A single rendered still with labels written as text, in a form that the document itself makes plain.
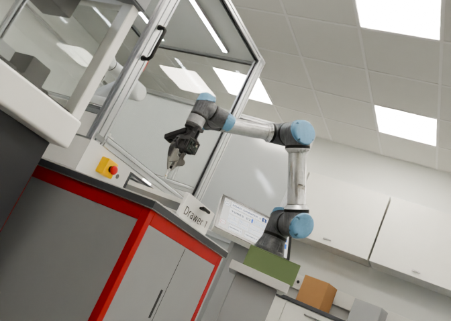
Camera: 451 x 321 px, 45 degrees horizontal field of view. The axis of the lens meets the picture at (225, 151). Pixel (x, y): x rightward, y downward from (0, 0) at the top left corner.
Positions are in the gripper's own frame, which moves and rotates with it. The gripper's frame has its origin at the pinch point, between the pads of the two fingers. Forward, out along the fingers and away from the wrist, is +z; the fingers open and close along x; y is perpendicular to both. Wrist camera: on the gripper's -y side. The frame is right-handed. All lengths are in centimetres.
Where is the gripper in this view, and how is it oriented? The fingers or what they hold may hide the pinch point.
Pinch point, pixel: (169, 166)
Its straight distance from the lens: 224.6
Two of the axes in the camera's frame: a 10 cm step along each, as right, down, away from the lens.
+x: 5.2, 4.6, 7.2
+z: -4.1, 8.7, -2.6
